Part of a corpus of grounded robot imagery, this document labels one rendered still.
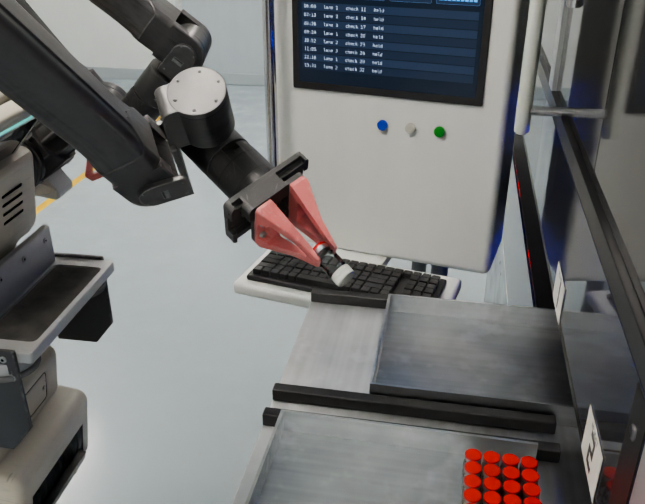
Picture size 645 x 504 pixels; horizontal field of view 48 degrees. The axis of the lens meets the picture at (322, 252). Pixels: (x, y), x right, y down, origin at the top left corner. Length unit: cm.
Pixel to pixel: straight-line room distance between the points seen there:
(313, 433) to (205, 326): 190
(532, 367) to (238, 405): 146
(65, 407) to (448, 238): 83
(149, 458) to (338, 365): 127
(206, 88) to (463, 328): 70
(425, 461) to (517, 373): 25
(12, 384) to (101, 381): 169
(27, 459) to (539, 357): 80
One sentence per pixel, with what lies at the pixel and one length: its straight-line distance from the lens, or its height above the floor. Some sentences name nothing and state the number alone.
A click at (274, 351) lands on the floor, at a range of 272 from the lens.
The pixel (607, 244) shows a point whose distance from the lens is 83.
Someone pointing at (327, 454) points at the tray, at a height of 88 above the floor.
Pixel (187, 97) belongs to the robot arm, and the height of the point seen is 137.
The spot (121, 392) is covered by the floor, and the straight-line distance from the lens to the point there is 261.
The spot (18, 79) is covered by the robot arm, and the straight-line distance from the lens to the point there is 63.
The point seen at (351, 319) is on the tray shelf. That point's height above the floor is 88.
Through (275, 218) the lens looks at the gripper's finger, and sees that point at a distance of 70.
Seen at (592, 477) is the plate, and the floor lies 101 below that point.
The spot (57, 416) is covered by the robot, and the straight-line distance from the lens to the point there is 125.
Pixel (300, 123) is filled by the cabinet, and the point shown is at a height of 109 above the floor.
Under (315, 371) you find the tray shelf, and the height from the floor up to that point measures 88.
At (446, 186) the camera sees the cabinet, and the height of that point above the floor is 99.
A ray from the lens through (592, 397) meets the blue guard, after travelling 85.
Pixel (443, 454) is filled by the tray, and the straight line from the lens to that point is 100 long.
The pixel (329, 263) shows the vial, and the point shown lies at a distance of 71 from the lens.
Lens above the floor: 155
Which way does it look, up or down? 27 degrees down
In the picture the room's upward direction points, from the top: straight up
